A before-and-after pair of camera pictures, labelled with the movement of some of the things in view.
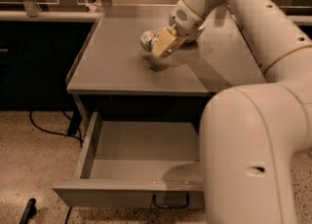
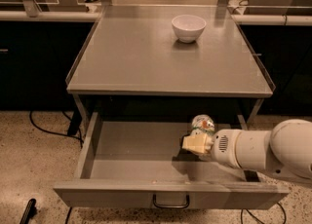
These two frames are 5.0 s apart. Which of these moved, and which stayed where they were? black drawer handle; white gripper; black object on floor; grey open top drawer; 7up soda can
Moved: 7up soda can; white gripper
Stayed: black object on floor; black drawer handle; grey open top drawer
